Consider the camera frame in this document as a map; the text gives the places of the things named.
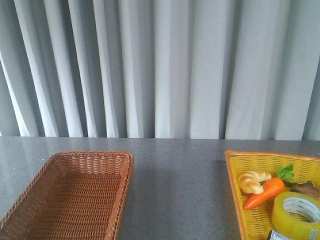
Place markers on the yellow packing tape roll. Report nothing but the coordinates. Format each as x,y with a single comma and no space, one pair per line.
296,216

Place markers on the grey pleated curtain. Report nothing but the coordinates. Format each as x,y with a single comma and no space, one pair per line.
190,69

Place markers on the toy croissant bread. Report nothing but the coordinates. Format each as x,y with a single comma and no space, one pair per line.
249,181

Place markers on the brown wicker basket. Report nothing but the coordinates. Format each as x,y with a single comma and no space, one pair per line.
76,195

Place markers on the orange toy carrot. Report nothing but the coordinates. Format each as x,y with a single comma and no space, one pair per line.
271,188

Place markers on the yellow woven basket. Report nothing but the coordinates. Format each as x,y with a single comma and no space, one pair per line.
255,224

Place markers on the small grey printed packet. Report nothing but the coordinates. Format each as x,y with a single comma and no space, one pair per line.
274,235

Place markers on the brown ginger root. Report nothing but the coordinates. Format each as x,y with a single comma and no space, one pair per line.
307,188

